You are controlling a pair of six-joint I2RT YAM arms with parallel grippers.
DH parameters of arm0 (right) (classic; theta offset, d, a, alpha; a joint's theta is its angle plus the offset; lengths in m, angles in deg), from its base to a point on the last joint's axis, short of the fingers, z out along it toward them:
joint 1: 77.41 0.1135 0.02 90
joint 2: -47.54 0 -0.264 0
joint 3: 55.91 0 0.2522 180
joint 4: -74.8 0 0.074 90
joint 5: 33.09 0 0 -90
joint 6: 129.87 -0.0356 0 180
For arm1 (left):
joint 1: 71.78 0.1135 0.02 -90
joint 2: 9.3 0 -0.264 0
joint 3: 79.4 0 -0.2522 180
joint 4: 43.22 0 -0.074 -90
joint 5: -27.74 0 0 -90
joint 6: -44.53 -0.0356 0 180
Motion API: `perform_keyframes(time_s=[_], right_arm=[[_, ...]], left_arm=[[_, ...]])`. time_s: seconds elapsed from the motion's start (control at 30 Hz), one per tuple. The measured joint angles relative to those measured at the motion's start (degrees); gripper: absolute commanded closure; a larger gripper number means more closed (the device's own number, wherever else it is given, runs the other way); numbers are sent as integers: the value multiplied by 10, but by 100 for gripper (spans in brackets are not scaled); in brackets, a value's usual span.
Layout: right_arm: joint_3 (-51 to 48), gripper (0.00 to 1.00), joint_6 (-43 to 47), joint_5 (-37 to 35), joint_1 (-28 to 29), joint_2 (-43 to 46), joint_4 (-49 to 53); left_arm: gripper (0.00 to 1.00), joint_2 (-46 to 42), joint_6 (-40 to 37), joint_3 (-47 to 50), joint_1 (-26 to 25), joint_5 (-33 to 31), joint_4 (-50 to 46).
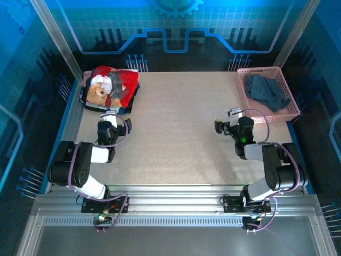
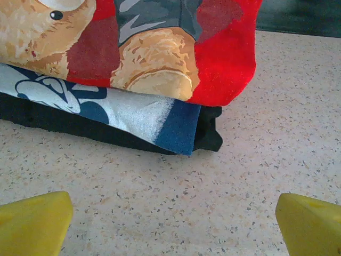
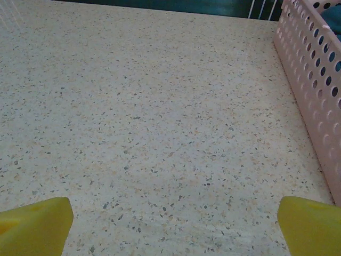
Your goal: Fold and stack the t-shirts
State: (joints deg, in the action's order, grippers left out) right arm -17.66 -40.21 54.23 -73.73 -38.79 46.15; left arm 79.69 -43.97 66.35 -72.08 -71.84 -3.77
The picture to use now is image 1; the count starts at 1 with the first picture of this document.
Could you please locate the red teddy bear print t-shirt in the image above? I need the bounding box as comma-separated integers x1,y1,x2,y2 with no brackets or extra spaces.
85,66,140,109

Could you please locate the blue t-shirt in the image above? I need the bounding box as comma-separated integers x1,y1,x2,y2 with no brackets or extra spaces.
244,74,293,113

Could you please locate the black folded t-shirt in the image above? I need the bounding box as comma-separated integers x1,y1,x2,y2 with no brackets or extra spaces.
84,79,141,115

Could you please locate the pink plastic basket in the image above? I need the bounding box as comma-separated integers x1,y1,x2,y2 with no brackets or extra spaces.
236,66,301,123

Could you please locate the pale pink t-shirt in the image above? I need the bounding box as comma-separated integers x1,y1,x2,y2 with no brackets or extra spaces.
82,70,94,87

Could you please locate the small controller box with LED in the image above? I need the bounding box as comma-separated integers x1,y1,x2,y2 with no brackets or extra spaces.
93,212,112,227
242,214,263,230

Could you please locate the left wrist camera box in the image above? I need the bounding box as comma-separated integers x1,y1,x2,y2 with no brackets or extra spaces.
100,111,118,128

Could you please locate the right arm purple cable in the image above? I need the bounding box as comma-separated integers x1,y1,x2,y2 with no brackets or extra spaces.
231,108,302,234

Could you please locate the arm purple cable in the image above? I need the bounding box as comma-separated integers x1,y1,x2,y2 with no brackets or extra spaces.
66,114,131,233
231,108,302,234

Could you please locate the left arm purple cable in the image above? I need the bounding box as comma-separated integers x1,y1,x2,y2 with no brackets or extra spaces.
66,114,131,233

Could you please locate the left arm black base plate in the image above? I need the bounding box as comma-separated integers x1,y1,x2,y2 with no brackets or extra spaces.
81,196,130,214

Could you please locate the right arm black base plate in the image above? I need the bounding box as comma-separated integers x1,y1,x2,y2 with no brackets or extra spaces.
223,196,272,214

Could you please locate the aluminium rail frame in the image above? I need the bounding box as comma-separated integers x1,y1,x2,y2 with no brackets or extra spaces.
15,183,339,256

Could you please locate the slotted grey cable duct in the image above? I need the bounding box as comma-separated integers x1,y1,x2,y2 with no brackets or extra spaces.
42,216,245,227

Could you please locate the aluminium corner post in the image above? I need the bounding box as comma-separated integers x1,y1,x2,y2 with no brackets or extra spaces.
29,0,83,81
273,0,322,67

